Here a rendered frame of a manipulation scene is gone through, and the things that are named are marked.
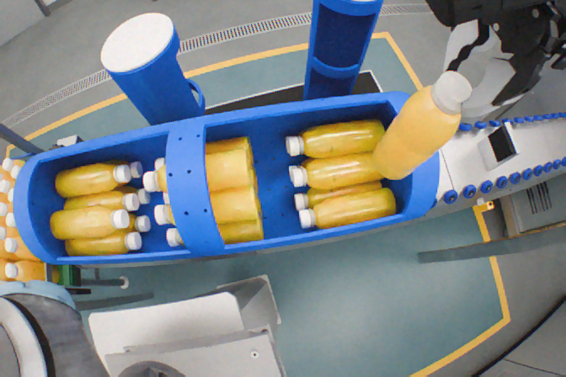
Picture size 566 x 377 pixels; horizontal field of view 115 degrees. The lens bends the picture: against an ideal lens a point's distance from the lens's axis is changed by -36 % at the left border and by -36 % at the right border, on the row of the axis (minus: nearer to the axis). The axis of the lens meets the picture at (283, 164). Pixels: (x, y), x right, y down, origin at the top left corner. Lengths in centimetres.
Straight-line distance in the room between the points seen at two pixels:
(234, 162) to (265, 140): 21
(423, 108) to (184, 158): 35
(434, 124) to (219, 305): 42
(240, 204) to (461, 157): 70
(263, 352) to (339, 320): 129
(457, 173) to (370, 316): 109
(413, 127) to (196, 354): 42
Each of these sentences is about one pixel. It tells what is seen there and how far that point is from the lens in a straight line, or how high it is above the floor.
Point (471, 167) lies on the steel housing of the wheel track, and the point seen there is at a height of 93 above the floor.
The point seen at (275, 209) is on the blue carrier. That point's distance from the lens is 68.
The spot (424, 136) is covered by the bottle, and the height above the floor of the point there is 138.
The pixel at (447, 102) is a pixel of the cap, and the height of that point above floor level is 143.
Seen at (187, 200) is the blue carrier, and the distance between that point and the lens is 45.
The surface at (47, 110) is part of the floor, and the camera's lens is 295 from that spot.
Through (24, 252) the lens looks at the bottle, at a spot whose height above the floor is 105.
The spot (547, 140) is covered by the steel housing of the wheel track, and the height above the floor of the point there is 93.
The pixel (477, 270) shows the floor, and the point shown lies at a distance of 210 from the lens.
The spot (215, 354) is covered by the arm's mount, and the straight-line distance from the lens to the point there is 45.
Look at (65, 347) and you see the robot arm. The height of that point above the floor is 141.
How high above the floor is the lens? 164
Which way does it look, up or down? 70 degrees down
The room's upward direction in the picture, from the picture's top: straight up
